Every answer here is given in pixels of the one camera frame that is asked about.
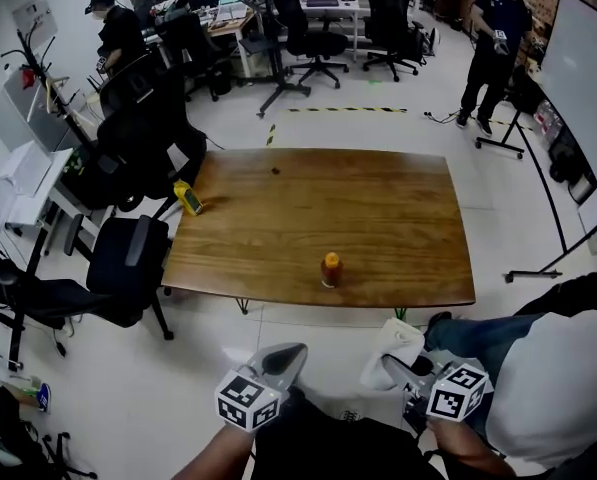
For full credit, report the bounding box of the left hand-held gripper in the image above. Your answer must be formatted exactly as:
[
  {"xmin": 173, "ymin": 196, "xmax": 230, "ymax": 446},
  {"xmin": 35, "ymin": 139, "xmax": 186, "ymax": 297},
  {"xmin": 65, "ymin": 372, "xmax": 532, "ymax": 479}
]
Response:
[{"xmin": 214, "ymin": 341, "xmax": 310, "ymax": 434}]

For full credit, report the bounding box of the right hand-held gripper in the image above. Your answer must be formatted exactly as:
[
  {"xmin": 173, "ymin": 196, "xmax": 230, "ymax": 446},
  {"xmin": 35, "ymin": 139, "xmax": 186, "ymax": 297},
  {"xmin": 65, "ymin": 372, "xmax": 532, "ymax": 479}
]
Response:
[{"xmin": 380, "ymin": 352, "xmax": 490, "ymax": 435}]

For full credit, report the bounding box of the white cloth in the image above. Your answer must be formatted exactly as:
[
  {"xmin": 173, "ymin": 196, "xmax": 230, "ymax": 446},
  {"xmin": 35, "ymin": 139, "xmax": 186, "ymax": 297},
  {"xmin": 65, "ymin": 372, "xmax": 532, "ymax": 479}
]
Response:
[{"xmin": 359, "ymin": 317, "xmax": 426, "ymax": 392}]

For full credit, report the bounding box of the orange-capped brown bottle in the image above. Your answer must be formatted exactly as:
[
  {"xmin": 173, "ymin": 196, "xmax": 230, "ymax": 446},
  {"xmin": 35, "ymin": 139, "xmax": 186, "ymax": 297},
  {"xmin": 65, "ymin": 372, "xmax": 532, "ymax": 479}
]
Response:
[{"xmin": 319, "ymin": 251, "xmax": 345, "ymax": 290}]

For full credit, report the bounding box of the person's left forearm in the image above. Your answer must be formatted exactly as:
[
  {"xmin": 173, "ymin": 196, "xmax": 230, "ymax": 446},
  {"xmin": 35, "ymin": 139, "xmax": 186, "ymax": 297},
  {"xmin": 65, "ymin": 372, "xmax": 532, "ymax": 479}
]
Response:
[{"xmin": 169, "ymin": 419, "xmax": 258, "ymax": 480}]

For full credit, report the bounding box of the person's right forearm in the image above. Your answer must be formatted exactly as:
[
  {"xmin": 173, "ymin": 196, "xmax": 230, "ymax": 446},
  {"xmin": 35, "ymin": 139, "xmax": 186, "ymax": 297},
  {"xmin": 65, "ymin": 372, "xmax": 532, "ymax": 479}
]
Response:
[{"xmin": 426, "ymin": 416, "xmax": 518, "ymax": 480}]

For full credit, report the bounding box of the person's white shoe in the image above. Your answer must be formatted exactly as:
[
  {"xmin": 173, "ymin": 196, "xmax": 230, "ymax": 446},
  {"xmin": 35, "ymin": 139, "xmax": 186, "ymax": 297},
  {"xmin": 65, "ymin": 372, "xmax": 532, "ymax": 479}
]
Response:
[{"xmin": 321, "ymin": 391, "xmax": 405, "ymax": 425}]

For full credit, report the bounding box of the person's black shirt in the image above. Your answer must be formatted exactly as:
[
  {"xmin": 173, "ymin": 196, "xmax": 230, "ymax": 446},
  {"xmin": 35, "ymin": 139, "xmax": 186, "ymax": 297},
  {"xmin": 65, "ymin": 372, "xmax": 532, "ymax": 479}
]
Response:
[{"xmin": 249, "ymin": 386, "xmax": 448, "ymax": 480}]

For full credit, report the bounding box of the black chair with grey armrests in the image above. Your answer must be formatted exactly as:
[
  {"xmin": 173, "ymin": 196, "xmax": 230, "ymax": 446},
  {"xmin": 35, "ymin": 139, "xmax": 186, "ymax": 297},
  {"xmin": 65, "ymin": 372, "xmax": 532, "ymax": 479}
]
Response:
[{"xmin": 61, "ymin": 211, "xmax": 176, "ymax": 343}]

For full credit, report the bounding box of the yellow handheld device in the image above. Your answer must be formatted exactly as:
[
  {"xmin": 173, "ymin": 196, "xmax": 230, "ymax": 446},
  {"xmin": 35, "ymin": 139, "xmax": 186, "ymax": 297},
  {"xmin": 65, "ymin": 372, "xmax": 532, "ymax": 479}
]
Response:
[{"xmin": 172, "ymin": 178, "xmax": 205, "ymax": 217}]

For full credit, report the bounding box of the large black office chair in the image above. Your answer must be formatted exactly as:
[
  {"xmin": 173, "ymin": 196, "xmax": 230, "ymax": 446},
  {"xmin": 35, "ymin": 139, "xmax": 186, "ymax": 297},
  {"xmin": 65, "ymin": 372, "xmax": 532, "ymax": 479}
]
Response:
[{"xmin": 94, "ymin": 64, "xmax": 210, "ymax": 215}]

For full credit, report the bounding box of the black pole stand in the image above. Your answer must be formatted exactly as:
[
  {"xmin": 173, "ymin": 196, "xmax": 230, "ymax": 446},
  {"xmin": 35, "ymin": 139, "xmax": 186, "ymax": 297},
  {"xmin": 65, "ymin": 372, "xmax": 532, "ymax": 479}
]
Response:
[{"xmin": 236, "ymin": 0, "xmax": 314, "ymax": 120}]

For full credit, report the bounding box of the whiteboard on rolling stand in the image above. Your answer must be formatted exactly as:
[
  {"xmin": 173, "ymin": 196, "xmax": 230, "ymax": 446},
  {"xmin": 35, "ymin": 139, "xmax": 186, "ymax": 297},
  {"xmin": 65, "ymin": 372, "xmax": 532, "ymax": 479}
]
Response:
[{"xmin": 474, "ymin": 0, "xmax": 597, "ymax": 285}]

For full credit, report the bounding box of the white cabinet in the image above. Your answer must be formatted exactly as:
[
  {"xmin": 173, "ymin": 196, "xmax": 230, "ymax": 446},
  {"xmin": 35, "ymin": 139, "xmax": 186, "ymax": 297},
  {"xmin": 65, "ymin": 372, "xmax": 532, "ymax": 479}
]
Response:
[{"xmin": 0, "ymin": 66, "xmax": 75, "ymax": 230}]

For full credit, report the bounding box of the black mesh office chair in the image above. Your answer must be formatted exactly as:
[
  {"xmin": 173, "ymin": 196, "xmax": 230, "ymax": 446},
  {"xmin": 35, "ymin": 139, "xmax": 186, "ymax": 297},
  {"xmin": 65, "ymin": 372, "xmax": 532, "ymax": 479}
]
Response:
[{"xmin": 361, "ymin": 0, "xmax": 428, "ymax": 83}]

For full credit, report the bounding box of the black coat rack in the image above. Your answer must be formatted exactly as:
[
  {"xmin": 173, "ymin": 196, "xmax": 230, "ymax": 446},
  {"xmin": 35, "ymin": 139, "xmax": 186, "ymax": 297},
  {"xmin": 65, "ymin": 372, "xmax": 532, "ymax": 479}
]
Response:
[{"xmin": 0, "ymin": 19, "xmax": 100, "ymax": 150}]

